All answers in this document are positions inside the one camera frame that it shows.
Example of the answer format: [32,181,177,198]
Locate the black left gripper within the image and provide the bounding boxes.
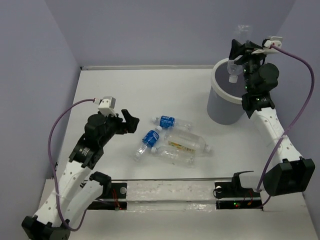
[100,109,140,146]

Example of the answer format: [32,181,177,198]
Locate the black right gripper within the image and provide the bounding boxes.
[229,38,270,92]

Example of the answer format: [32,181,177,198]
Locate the clear unlabelled plastic bottle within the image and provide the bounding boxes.
[227,24,252,84]

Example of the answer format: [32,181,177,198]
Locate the blue label Chinese text bottle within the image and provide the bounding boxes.
[133,125,162,162]

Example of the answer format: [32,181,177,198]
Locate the blue label bottle sideways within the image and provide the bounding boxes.
[151,115,193,131]

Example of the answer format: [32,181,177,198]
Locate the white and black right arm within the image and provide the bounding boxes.
[229,37,315,197]

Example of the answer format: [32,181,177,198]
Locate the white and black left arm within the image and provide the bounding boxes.
[21,109,140,240]

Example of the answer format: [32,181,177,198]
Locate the grey bin white rim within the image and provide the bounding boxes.
[206,58,246,125]

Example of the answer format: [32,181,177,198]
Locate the clear crushed bottle white cap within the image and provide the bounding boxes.
[151,146,195,167]

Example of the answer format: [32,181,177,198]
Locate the large clear yellow label bottle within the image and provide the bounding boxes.
[164,128,212,156]

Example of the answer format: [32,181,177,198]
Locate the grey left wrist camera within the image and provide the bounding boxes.
[93,96,117,117]

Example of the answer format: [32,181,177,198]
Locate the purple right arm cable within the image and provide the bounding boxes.
[256,42,315,208]

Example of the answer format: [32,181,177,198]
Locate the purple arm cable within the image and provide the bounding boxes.
[256,42,315,208]
[47,98,101,232]

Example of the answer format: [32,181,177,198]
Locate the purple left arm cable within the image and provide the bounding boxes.
[47,98,101,232]

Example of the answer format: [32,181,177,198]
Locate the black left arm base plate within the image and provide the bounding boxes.
[87,181,128,211]

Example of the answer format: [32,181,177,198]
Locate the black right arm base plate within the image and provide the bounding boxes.
[212,181,263,210]

